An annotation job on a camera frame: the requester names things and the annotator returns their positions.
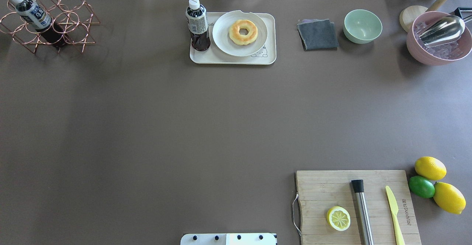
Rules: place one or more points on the glazed yellow donut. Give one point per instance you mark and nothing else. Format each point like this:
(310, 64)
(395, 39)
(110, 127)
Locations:
(243, 32)

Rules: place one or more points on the white round plate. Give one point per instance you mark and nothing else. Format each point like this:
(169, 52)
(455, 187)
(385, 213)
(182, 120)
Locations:
(222, 40)

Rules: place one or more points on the cream rabbit tray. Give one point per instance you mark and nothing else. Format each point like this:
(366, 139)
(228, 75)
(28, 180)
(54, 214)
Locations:
(214, 56)

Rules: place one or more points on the dark tea bottle on tray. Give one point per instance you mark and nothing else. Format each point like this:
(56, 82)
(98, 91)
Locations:
(198, 25)

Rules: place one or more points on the grey folded cloth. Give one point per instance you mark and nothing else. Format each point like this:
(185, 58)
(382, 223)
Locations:
(317, 34)

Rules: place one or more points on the bamboo cutting board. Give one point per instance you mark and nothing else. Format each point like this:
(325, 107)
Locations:
(320, 190)

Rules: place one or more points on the steel cylinder muddler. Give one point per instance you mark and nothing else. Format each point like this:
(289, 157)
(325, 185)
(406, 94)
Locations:
(362, 212)

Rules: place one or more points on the half lemon slice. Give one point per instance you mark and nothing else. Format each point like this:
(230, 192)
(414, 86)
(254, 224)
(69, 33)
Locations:
(338, 218)

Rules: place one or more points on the mint green bowl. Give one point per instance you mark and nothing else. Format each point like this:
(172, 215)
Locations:
(361, 26)

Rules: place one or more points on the yellow plastic knife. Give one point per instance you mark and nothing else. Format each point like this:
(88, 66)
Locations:
(393, 205)

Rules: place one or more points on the pink bowl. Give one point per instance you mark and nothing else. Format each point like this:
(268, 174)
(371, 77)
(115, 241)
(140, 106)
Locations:
(420, 53)

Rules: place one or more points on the wooden cup stand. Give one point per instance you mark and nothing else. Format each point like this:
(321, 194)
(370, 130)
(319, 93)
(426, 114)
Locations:
(409, 14)

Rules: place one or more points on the upper yellow lemon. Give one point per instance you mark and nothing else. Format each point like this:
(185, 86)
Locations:
(430, 168)

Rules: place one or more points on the yellow lemon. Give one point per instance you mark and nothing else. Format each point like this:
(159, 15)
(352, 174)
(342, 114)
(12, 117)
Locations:
(430, 168)
(449, 198)

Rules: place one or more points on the green lime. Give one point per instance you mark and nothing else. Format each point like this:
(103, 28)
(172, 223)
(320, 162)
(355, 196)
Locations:
(421, 186)

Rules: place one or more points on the clear ice cubes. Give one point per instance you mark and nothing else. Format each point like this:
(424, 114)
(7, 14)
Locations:
(442, 51)

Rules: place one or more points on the steel ice scoop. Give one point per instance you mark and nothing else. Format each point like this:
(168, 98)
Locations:
(446, 30)

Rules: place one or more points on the lower yellow lemon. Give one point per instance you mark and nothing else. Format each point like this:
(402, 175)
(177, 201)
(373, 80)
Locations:
(449, 198)

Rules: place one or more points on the bottle lying in rack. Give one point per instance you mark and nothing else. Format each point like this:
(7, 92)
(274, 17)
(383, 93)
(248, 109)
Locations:
(42, 22)

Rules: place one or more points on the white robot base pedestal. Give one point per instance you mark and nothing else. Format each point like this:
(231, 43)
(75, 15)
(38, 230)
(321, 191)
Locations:
(252, 238)

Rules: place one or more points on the copper wire bottle rack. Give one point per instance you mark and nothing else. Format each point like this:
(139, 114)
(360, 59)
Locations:
(76, 18)

